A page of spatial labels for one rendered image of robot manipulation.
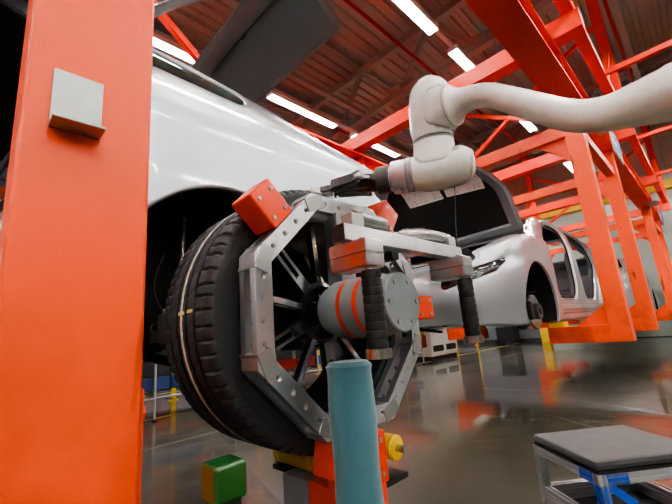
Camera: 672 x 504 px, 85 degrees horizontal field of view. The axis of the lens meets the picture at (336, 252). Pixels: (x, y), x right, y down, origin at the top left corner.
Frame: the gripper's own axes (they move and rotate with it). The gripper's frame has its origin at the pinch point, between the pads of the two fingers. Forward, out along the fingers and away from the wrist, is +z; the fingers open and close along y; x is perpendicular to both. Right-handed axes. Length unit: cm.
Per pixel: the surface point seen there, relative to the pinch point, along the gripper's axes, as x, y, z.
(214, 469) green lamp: -57, -52, -9
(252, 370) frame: -48, -28, 2
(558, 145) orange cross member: 163, 320, -138
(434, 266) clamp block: -25.1, 0.7, -29.3
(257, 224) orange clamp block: -18.1, -26.4, 4.0
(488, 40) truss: 527, 553, -117
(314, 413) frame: -57, -17, -5
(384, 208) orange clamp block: -5.2, 7.4, -16.3
